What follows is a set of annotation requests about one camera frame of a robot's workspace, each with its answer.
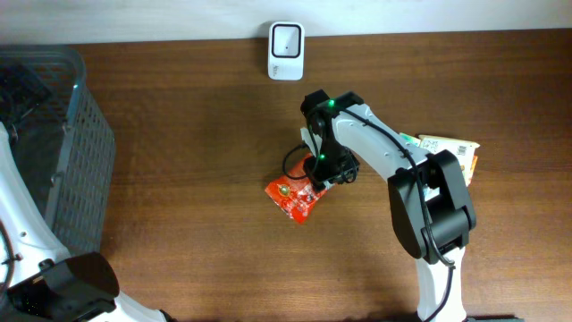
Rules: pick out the orange small carton box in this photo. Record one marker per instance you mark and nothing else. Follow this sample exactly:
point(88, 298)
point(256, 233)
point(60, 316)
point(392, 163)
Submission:
point(471, 170)

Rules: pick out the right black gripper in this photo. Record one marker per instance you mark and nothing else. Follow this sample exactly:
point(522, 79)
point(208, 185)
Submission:
point(313, 169)

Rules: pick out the grey plastic mesh basket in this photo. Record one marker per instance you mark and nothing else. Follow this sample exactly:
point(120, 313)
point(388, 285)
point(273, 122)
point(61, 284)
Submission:
point(61, 142)

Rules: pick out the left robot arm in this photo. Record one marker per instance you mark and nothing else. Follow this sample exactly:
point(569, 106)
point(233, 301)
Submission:
point(40, 279)

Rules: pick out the red snack bag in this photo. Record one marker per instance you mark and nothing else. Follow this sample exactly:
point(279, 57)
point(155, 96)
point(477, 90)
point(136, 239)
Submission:
point(295, 194)

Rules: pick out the green tissue pack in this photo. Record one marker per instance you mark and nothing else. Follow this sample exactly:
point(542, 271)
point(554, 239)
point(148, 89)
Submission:
point(411, 140)

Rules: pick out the white barcode scanner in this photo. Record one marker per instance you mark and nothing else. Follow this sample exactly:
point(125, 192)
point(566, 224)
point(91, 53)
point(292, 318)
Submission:
point(286, 51)

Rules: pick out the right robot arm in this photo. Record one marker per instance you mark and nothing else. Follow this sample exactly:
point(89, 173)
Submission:
point(432, 213)

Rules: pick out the yellow snack bag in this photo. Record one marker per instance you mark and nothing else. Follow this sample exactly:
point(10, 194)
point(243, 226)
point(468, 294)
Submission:
point(463, 150)

